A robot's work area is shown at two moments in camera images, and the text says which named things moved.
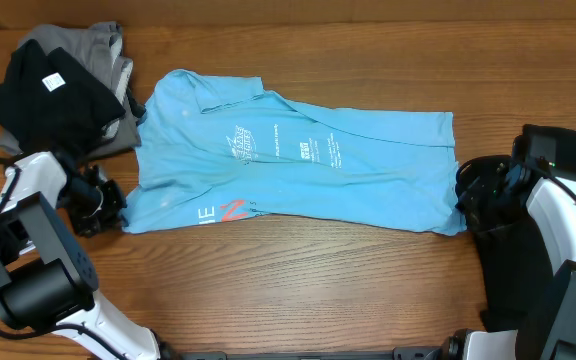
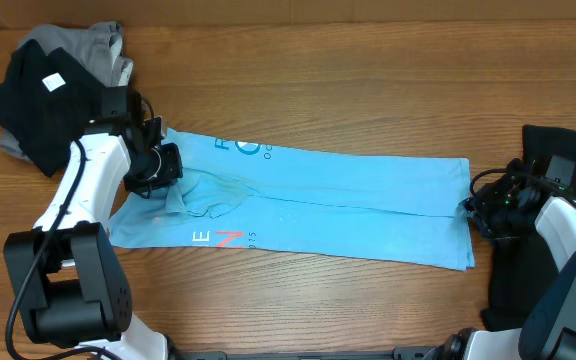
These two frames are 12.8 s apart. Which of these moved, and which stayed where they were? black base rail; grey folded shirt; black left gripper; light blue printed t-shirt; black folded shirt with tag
Moved: black left gripper; light blue printed t-shirt
Stayed: black folded shirt with tag; black base rail; grey folded shirt
